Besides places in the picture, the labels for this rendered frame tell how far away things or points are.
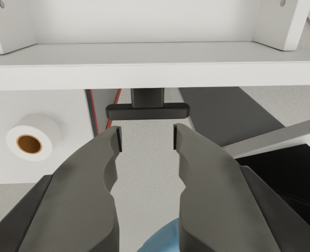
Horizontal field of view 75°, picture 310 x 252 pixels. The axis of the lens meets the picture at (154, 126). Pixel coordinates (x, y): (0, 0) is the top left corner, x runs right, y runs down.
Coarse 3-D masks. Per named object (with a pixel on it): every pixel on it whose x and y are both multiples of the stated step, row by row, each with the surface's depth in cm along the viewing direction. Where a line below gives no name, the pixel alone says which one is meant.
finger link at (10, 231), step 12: (48, 180) 8; (36, 192) 7; (24, 204) 7; (36, 204) 7; (12, 216) 7; (24, 216) 7; (0, 228) 6; (12, 228) 6; (24, 228) 6; (0, 240) 6; (12, 240) 6
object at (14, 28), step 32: (0, 0) 16; (32, 0) 19; (64, 0) 19; (96, 0) 20; (128, 0) 20; (160, 0) 20; (192, 0) 20; (224, 0) 20; (256, 0) 20; (288, 0) 16; (0, 32) 16; (32, 32) 20; (64, 32) 21; (96, 32) 21; (128, 32) 21; (160, 32) 21; (192, 32) 21; (224, 32) 21; (256, 32) 21; (288, 32) 16
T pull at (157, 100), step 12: (132, 96) 17; (144, 96) 17; (156, 96) 17; (108, 108) 17; (120, 108) 17; (132, 108) 17; (144, 108) 17; (156, 108) 17; (168, 108) 17; (180, 108) 17
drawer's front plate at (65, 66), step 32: (0, 64) 14; (32, 64) 14; (64, 64) 14; (96, 64) 14; (128, 64) 14; (160, 64) 14; (192, 64) 14; (224, 64) 14; (256, 64) 14; (288, 64) 14
